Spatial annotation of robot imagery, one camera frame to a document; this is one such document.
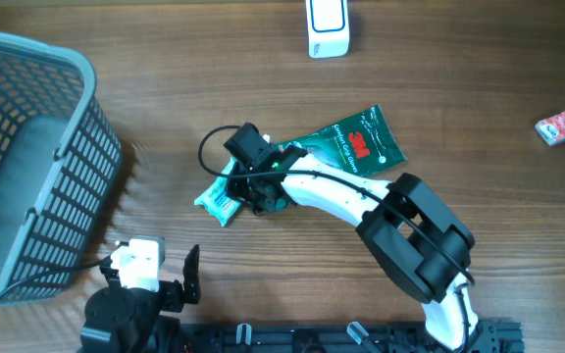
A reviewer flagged white teal wipes packet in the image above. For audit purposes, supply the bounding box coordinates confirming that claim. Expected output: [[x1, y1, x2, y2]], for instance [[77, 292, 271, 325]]
[[194, 176, 242, 227]]

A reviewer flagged green 3M gloves packet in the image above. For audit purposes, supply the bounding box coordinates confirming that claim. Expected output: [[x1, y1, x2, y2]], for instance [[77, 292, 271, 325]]
[[276, 105, 407, 177]]

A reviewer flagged orange red tissue packet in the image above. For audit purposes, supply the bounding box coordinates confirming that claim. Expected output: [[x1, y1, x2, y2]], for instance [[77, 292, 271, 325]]
[[535, 111, 565, 146]]

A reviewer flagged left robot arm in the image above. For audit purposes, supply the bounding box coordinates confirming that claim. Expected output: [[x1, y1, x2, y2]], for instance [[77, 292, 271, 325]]
[[79, 245, 201, 353]]

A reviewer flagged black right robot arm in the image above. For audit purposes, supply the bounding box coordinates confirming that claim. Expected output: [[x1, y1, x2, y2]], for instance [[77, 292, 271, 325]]
[[224, 123, 478, 352]]

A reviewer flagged white barcode scanner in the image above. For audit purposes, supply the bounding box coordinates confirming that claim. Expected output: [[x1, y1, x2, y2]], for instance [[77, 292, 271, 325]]
[[305, 0, 350, 59]]

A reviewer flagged grey black plastic basket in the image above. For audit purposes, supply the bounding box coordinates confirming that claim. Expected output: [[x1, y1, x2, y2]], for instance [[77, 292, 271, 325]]
[[0, 32, 123, 305]]

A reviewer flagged black right camera cable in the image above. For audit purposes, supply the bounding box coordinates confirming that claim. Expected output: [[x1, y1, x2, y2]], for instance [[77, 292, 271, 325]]
[[197, 125, 476, 353]]

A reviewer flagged black camera cable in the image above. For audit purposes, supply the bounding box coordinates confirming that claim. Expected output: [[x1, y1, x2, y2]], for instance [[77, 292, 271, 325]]
[[0, 254, 115, 353], [197, 125, 476, 353]]

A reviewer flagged black left camera cable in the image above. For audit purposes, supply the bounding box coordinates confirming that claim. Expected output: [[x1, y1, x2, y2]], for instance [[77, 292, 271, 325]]
[[0, 254, 115, 353]]

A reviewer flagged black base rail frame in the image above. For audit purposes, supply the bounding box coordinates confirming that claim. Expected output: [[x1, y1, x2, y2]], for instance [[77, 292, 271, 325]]
[[181, 320, 526, 353]]

